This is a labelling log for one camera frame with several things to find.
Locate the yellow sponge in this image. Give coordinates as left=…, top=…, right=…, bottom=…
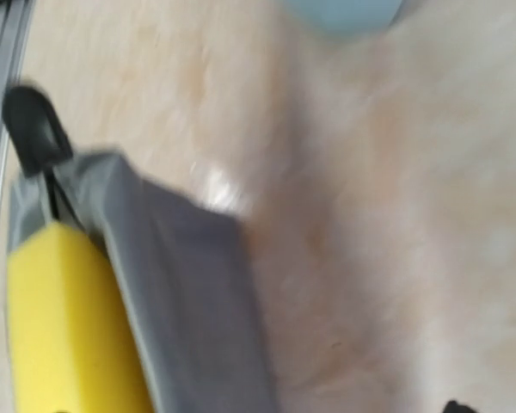
left=7, top=221, right=153, bottom=413

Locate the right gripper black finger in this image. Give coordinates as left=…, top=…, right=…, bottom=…
left=442, top=400, right=477, bottom=413

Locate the grey zipper pouch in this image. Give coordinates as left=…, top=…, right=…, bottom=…
left=2, top=84, right=279, bottom=412

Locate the light blue cup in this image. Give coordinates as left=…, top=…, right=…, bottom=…
left=285, top=0, right=405, bottom=36

